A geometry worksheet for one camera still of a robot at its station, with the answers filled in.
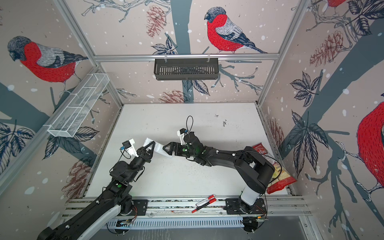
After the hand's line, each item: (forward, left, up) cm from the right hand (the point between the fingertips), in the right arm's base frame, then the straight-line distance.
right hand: (167, 151), depth 81 cm
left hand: (-1, +5, +10) cm, 11 cm away
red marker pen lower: (-21, -24, -14) cm, 35 cm away
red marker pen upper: (-19, -24, -14) cm, 33 cm away
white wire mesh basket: (+7, +48, +20) cm, 52 cm away
